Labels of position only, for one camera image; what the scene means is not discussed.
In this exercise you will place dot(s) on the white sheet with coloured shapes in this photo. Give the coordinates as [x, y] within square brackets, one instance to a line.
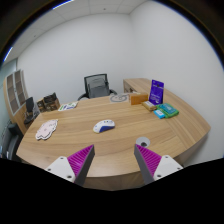
[68, 106]

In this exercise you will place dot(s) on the black mesh office chair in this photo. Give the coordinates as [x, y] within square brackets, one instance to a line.
[97, 87]

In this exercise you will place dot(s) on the wooden shelf cabinet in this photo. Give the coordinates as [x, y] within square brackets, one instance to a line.
[16, 90]

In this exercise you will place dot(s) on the pink pig-shaped mouse pad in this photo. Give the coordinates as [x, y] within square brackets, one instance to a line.
[46, 129]

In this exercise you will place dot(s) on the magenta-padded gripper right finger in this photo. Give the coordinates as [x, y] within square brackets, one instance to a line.
[165, 166]

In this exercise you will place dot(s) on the large dark brown carton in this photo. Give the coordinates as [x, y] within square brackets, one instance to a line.
[51, 102]

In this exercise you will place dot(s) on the ceiling light strip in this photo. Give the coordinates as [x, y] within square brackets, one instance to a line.
[8, 54]

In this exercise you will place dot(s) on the green plastic box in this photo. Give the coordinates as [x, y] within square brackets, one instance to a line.
[169, 110]

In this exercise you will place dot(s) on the white and blue computer mouse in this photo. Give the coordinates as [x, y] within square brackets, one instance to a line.
[104, 126]

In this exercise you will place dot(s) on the purple card package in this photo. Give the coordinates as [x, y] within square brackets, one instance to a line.
[156, 92]

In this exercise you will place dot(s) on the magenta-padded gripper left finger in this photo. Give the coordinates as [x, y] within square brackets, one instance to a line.
[63, 168]

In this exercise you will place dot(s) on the orange-brown cardboard box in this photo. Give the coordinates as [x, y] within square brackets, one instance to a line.
[139, 99]

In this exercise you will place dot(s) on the grey round-print mouse pad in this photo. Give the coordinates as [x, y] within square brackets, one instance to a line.
[119, 98]

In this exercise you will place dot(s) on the wooden side desk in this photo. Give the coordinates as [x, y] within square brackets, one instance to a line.
[135, 85]

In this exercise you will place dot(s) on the black visitor chair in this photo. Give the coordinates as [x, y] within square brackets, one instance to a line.
[31, 108]

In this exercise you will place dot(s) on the small light blue box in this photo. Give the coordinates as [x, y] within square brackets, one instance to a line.
[159, 114]

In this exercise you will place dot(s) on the small dark brown carton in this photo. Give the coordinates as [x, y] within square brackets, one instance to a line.
[40, 106]

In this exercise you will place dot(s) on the black sofa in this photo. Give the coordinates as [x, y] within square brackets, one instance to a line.
[10, 140]

